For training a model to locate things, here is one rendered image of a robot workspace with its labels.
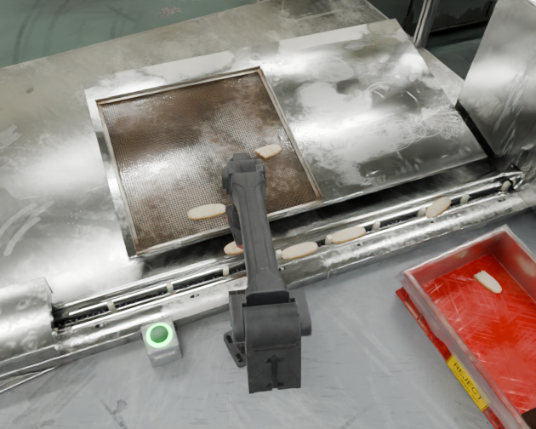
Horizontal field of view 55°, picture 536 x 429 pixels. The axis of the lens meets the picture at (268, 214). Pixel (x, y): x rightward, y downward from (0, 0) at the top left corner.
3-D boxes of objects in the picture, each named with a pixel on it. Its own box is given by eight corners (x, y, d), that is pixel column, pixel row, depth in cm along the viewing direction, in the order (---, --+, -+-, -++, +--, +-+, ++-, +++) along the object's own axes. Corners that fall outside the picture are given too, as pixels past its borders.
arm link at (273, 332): (241, 413, 69) (314, 404, 70) (233, 314, 68) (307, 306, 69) (230, 322, 113) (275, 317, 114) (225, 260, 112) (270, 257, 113)
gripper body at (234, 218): (251, 204, 118) (252, 184, 113) (266, 239, 113) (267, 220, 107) (225, 211, 117) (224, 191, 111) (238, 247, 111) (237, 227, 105)
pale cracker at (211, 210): (189, 222, 129) (189, 220, 128) (185, 209, 131) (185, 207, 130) (227, 214, 131) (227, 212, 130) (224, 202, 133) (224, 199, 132)
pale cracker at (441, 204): (432, 221, 138) (433, 219, 137) (421, 213, 140) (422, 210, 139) (454, 203, 142) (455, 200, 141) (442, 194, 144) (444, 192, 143)
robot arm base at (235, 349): (238, 369, 114) (285, 346, 118) (237, 355, 108) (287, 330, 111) (222, 337, 119) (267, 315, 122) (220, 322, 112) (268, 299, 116)
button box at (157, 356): (151, 376, 116) (144, 357, 107) (144, 345, 120) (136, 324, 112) (187, 363, 118) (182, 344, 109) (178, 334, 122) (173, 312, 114)
